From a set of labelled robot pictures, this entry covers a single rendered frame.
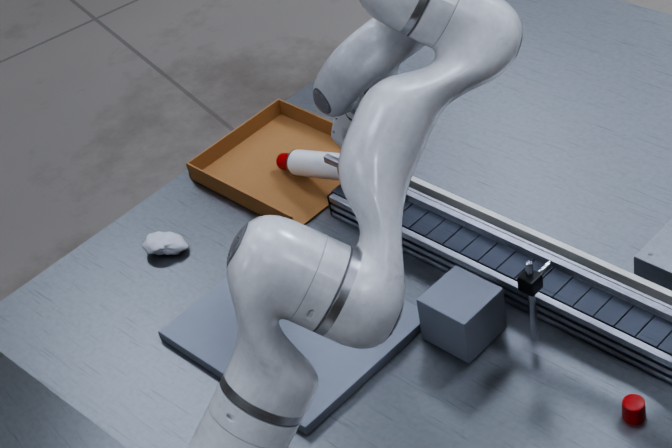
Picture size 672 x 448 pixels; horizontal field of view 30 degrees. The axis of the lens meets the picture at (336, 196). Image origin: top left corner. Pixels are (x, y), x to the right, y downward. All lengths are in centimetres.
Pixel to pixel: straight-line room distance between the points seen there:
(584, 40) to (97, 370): 125
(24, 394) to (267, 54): 248
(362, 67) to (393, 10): 35
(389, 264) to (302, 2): 321
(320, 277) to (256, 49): 298
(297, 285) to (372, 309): 10
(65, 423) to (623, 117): 120
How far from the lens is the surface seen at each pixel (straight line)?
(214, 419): 162
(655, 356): 193
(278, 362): 157
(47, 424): 209
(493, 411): 192
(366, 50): 192
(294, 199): 235
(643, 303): 189
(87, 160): 412
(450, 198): 217
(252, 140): 253
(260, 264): 152
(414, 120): 156
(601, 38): 271
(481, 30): 159
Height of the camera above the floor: 228
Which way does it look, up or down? 38 degrees down
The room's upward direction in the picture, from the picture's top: 11 degrees counter-clockwise
